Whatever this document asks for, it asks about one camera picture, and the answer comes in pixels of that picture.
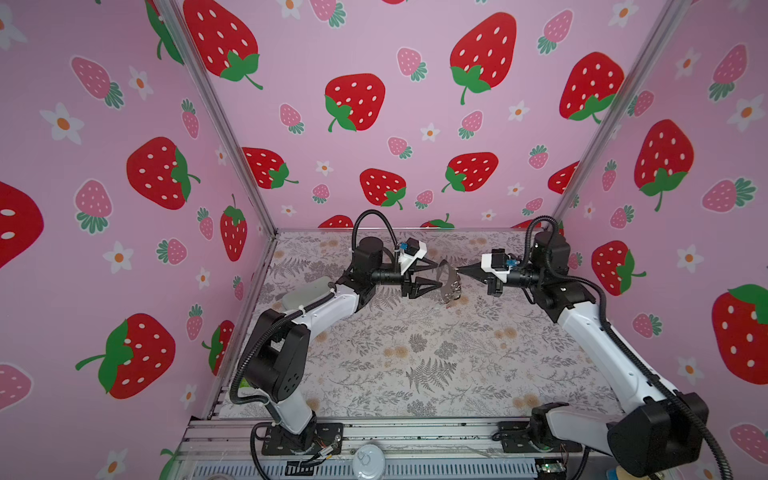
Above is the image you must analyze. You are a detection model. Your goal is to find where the keyring with strap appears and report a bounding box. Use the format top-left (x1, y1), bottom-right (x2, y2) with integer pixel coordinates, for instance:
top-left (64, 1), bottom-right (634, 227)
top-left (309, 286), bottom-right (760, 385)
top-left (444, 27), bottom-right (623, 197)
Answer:
top-left (436, 259), bottom-right (462, 307)

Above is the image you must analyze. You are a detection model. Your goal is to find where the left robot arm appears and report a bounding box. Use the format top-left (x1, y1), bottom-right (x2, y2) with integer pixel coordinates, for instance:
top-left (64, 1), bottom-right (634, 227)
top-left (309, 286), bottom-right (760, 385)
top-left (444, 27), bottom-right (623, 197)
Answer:
top-left (228, 209), bottom-right (442, 436)

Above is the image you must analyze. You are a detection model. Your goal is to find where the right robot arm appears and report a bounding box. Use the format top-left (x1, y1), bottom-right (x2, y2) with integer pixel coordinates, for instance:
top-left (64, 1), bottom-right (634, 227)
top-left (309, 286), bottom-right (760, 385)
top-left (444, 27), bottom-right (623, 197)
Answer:
top-left (457, 216), bottom-right (734, 479)

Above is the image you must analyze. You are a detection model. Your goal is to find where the grey-green oblong object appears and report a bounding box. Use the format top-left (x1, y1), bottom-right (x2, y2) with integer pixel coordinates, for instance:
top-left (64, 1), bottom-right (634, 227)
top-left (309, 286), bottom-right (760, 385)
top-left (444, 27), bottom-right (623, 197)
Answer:
top-left (281, 276), bottom-right (334, 311)

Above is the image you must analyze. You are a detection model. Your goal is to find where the white round knob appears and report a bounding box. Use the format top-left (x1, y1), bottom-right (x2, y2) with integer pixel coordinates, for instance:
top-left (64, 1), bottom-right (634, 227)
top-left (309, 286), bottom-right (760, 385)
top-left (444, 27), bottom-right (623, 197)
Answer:
top-left (352, 444), bottom-right (386, 480)

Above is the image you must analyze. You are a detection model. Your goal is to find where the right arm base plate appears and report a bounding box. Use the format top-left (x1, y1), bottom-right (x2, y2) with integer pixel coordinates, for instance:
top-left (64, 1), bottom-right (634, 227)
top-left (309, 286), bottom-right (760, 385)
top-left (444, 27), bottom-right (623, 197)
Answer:
top-left (491, 421), bottom-right (583, 454)

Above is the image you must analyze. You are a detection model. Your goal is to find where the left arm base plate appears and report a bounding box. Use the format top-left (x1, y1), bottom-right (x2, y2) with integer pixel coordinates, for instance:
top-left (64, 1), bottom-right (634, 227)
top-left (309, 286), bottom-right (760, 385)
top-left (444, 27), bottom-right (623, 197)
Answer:
top-left (260, 422), bottom-right (344, 456)

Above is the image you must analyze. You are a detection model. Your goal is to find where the aluminium front rail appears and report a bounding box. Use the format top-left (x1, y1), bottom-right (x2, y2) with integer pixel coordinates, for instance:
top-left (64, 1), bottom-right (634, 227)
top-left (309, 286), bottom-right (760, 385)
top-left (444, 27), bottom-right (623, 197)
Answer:
top-left (177, 416), bottom-right (625, 460)

